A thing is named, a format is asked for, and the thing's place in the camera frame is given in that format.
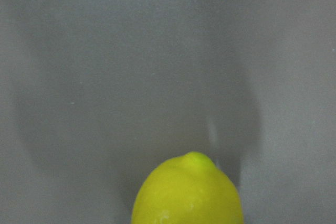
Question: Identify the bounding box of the yellow lemon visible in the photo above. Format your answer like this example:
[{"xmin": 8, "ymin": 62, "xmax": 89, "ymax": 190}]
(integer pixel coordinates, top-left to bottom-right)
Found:
[{"xmin": 131, "ymin": 152, "xmax": 244, "ymax": 223}]

